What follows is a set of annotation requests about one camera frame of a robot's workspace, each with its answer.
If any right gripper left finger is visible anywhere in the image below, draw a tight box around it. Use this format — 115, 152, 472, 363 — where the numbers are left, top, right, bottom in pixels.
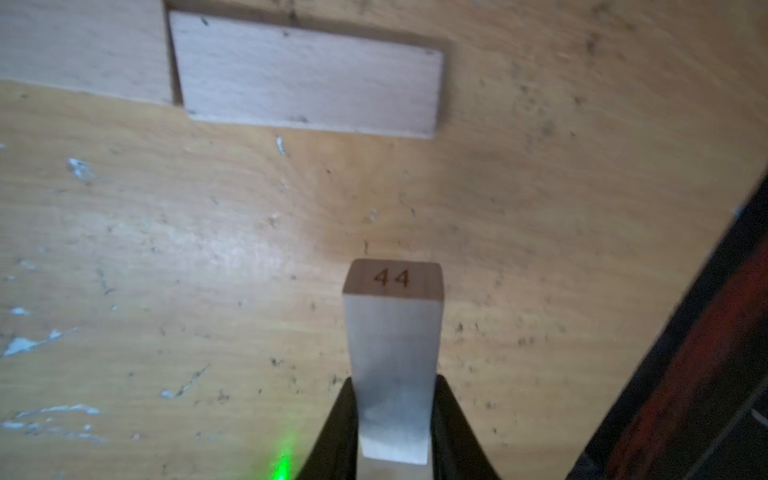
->
296, 377, 358, 480

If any natural wood block angled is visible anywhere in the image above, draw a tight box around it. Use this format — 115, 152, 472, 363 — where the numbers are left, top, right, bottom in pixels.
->
169, 11, 444, 139

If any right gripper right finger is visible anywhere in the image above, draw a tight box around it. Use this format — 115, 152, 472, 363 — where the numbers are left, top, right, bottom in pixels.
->
431, 375, 500, 480

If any natural wood block short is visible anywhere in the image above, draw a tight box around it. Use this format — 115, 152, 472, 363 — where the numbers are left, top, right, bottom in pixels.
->
1, 1, 174, 104

